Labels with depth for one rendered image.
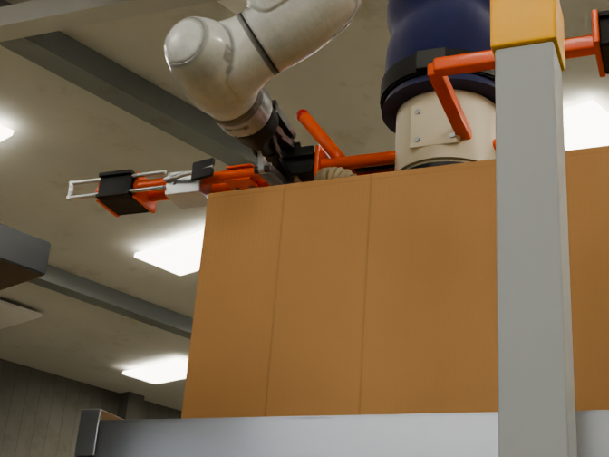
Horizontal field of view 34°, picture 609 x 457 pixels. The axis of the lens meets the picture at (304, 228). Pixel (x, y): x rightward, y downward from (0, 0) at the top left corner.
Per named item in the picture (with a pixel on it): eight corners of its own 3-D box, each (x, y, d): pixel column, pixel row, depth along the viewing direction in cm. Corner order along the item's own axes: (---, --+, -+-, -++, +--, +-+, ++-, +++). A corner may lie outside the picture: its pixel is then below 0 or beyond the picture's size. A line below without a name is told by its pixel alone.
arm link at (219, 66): (215, 139, 145) (290, 90, 144) (164, 82, 132) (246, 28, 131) (190, 90, 151) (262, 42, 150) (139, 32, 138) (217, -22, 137)
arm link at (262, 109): (201, 125, 148) (218, 144, 153) (256, 118, 144) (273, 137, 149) (207, 73, 151) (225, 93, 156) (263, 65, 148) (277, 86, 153)
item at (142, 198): (155, 213, 183) (159, 189, 185) (135, 196, 177) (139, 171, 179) (116, 217, 186) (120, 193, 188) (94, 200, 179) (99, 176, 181)
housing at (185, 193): (216, 207, 177) (217, 184, 179) (198, 190, 172) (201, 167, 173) (180, 210, 180) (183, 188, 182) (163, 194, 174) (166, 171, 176)
